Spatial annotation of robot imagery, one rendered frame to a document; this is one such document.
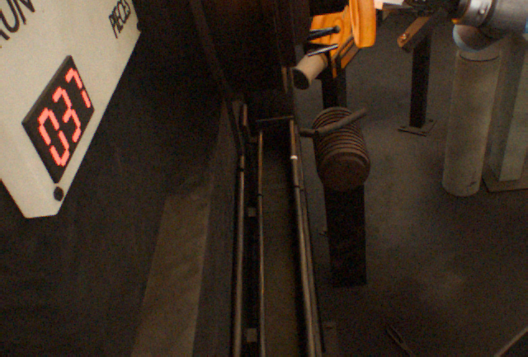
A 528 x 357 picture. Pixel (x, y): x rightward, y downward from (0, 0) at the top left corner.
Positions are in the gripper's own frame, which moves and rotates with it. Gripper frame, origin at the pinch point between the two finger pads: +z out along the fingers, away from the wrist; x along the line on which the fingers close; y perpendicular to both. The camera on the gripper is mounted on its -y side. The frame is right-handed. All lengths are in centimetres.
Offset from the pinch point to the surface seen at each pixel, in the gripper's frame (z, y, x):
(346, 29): -3.1, -14.4, -19.5
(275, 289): 15, -26, 56
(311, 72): 6.6, -19.2, -2.3
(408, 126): -51, -72, -69
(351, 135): -5.3, -31.4, 3.9
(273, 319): 16, -26, 61
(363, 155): -7.6, -32.8, 9.6
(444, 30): -87, -61, -153
